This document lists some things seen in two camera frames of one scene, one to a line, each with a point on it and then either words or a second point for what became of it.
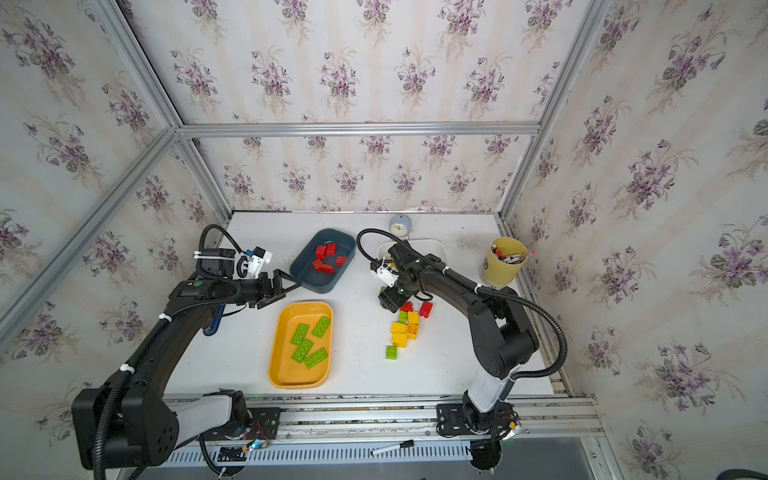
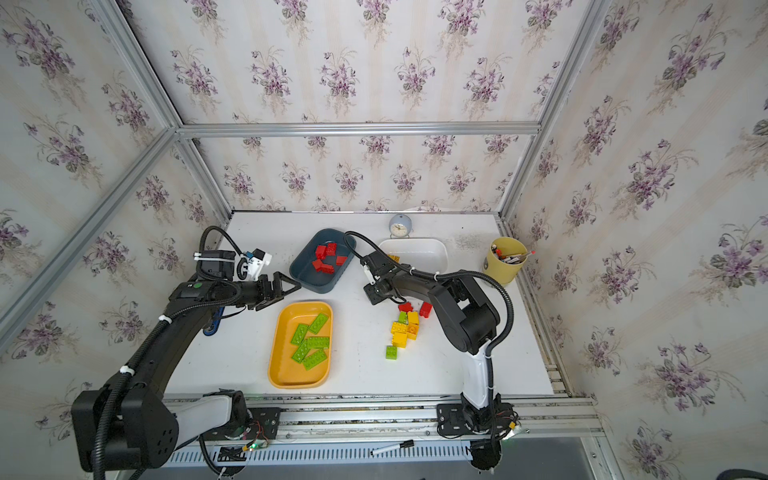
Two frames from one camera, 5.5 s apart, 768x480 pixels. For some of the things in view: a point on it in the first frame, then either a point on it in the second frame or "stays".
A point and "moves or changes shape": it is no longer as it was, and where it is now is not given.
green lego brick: x=299 y=334 stays
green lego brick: x=321 y=327 moves or changes shape
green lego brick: x=302 y=350 stays
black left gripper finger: x=277 y=277 stays
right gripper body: x=391 y=297 → x=379 y=282
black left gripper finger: x=283 y=292 stays
